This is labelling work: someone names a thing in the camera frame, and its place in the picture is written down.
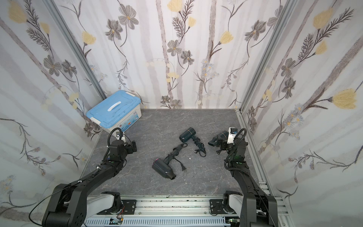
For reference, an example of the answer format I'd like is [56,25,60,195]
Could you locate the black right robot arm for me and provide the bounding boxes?
[220,127,279,227]

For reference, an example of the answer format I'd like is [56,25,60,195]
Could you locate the blue lid storage box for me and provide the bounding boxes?
[86,90,142,132]

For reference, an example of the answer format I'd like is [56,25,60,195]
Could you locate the black hair dryer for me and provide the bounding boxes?
[152,143,188,180]

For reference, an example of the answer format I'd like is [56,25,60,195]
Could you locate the dark green hair dryer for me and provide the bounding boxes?
[208,131,228,155]
[179,127,207,158]

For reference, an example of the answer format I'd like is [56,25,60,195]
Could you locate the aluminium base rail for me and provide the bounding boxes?
[55,194,284,227]

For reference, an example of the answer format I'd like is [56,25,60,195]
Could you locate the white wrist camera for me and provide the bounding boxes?
[227,127,238,144]
[116,133,126,142]

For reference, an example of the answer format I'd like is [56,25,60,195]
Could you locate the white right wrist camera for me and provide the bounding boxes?
[227,127,238,144]

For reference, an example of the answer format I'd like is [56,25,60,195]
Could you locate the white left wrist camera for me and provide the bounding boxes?
[116,133,126,142]

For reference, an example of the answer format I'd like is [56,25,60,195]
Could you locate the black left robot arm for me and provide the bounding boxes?
[41,128,137,227]

